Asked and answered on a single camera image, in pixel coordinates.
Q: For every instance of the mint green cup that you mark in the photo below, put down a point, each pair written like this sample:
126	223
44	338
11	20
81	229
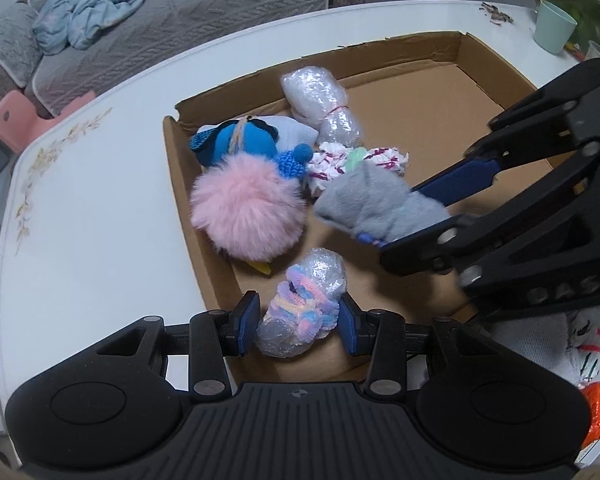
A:
552	25

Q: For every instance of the white waffle knit sock bundle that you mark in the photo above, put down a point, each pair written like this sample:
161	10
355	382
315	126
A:
535	347

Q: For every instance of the brown cardboard box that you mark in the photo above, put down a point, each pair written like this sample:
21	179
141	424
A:
430	110

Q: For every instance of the pastel scrunchie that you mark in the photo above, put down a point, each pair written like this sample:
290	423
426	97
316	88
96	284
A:
300	310

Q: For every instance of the white striped sock bundle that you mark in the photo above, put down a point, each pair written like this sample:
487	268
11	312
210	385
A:
587	345

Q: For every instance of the light blue clothes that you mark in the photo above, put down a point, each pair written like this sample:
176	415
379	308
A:
90	7

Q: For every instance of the clear plastic wrapped bundle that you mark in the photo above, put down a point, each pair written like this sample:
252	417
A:
312	92

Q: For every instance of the grey quilted armrest cover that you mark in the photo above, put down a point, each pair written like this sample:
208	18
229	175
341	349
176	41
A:
7	45

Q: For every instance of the white pink patterned cloth bundle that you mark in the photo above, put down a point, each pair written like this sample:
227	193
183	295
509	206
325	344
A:
330	165

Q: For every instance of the grey quilted sofa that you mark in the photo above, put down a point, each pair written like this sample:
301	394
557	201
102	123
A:
205	15

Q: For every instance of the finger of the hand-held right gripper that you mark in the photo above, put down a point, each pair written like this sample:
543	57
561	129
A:
430	250
460	177

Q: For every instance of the pile of seed shells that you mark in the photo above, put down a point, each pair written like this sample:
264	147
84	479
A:
495	12

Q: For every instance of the pink fluffy pompom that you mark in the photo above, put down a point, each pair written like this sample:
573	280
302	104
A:
247	207

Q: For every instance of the grey sock bundle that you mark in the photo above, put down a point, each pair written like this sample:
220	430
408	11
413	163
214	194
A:
375	205

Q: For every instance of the blue knitted doll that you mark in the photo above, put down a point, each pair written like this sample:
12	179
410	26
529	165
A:
245	145

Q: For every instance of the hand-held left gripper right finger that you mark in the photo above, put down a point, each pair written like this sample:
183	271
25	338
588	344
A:
350	327

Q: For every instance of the small white cloth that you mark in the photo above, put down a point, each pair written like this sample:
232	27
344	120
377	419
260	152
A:
297	132

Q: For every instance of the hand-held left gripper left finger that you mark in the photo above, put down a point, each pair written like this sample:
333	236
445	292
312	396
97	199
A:
247	324

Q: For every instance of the pink plastic stool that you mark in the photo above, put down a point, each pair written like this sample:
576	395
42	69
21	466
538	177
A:
17	117

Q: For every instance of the small yellow object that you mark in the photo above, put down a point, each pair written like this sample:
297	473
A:
260	267

